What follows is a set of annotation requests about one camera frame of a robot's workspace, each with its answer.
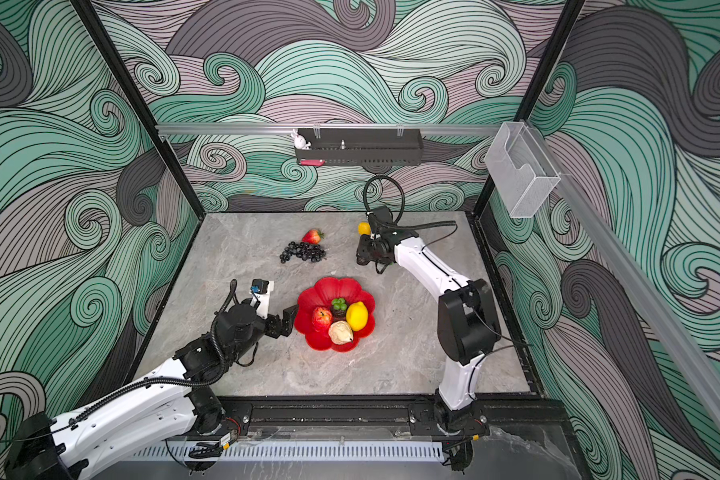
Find small yellow lemon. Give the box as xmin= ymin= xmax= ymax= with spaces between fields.
xmin=357 ymin=222 xmax=372 ymax=235

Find large yellow lemon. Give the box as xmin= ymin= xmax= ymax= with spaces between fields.
xmin=345 ymin=301 xmax=369 ymax=332

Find dark purple mangosteen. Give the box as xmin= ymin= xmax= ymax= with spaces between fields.
xmin=331 ymin=297 xmax=348 ymax=318

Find red flower-shaped fruit bowl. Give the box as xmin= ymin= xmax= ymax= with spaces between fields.
xmin=294 ymin=277 xmax=376 ymax=353

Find red apple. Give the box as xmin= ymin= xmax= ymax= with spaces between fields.
xmin=311 ymin=306 xmax=333 ymax=332

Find beige pear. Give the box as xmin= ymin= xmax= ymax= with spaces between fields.
xmin=328 ymin=321 xmax=354 ymax=345

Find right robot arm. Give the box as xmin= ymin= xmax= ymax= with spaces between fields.
xmin=356 ymin=174 xmax=528 ymax=436

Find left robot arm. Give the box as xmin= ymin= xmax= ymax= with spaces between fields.
xmin=3 ymin=279 xmax=299 ymax=479

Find red strawberry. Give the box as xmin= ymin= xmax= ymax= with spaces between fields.
xmin=301 ymin=229 xmax=324 ymax=245

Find black grape bunch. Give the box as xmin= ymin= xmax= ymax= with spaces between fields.
xmin=279 ymin=242 xmax=327 ymax=263

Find pink item on shelf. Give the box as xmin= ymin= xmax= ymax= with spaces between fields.
xmin=299 ymin=159 xmax=325 ymax=167

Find white figurine on shelf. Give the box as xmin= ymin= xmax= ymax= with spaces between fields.
xmin=290 ymin=129 xmax=311 ymax=150

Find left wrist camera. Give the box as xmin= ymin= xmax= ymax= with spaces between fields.
xmin=250 ymin=279 xmax=273 ymax=319

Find black wall shelf tray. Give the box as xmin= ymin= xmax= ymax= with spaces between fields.
xmin=294 ymin=127 xmax=424 ymax=172

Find white slotted cable duct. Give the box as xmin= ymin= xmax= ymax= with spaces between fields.
xmin=131 ymin=440 xmax=446 ymax=464

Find clear plastic wall bin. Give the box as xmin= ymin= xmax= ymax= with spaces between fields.
xmin=484 ymin=121 xmax=560 ymax=219

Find aluminium wall rail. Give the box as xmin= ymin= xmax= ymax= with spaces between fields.
xmin=155 ymin=122 xmax=502 ymax=139

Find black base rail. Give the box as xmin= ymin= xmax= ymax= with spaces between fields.
xmin=220 ymin=394 xmax=567 ymax=434

